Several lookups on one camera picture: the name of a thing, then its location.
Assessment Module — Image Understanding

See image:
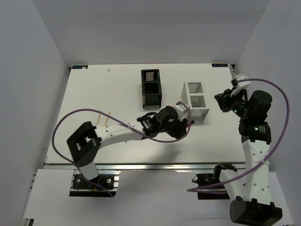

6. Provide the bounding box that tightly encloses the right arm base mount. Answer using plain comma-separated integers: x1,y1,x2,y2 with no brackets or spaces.
191,163,238,200

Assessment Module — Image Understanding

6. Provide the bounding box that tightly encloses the blue table sticker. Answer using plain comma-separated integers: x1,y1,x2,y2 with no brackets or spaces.
71,65,88,70
211,63,229,67

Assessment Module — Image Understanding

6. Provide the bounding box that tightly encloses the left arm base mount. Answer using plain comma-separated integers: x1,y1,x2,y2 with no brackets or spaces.
69,174,118,198

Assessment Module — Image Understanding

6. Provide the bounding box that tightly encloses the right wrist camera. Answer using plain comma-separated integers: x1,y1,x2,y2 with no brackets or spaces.
230,73,250,97

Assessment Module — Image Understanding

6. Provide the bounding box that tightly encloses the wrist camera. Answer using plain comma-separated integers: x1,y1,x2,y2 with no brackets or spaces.
230,73,250,97
173,103,190,120

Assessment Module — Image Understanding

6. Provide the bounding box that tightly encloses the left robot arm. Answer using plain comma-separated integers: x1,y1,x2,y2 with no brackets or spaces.
67,104,189,188

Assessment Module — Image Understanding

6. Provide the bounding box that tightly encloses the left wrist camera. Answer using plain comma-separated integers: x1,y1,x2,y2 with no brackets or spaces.
173,103,190,120

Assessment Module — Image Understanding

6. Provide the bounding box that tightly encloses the black slotted organizer box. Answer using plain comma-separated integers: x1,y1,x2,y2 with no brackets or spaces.
141,69,162,108

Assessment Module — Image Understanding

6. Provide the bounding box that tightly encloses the left blue table sticker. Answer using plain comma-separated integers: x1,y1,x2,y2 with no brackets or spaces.
71,65,88,70

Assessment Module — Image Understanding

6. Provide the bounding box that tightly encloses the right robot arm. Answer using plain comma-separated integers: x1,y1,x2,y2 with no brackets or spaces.
212,89,283,226

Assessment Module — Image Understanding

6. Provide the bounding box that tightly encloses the right blue table sticker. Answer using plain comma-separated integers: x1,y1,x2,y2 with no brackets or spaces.
211,63,229,67

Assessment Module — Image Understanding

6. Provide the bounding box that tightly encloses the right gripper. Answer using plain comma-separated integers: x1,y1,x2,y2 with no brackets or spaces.
214,87,250,119

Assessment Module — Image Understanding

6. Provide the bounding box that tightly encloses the white slotted organizer box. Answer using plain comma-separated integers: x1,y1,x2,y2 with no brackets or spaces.
181,82,210,121

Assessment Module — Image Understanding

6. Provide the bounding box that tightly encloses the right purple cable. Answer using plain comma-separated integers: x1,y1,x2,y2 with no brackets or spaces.
187,79,289,194

